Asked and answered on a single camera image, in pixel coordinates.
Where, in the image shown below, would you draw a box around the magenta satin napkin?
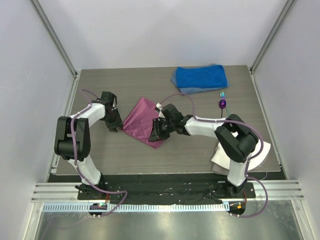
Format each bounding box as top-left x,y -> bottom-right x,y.
122,97 -> 164,149

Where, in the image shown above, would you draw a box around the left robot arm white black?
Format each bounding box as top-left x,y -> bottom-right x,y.
54,91 -> 123,200

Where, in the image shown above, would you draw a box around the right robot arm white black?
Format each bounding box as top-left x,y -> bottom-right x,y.
148,103 -> 264,198

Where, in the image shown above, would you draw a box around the blue striped cloth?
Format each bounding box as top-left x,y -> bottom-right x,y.
171,67 -> 229,95

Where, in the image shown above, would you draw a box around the iridescent purple spoon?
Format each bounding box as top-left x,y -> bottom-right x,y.
218,99 -> 227,118

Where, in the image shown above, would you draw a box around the iridescent fork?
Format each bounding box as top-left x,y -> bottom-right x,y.
218,91 -> 230,117

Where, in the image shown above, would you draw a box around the blue terry towel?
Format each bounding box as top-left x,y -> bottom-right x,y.
175,64 -> 229,89

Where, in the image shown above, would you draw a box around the white folded cloth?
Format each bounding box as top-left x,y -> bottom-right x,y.
210,141 -> 272,172

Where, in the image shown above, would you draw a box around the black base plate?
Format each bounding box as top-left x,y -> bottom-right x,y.
75,173 -> 256,205

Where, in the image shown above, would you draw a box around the white slotted cable duct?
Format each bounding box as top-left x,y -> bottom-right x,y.
42,201 -> 230,213

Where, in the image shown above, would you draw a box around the aluminium front rail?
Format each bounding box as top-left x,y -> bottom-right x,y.
31,180 -> 305,203

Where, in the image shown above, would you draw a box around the aluminium frame post left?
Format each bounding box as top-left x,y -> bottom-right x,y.
29,0 -> 78,78

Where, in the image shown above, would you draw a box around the aluminium frame post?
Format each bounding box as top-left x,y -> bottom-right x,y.
249,0 -> 297,74
29,0 -> 78,78

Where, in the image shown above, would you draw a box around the aluminium frame post right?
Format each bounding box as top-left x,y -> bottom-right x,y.
249,0 -> 297,74

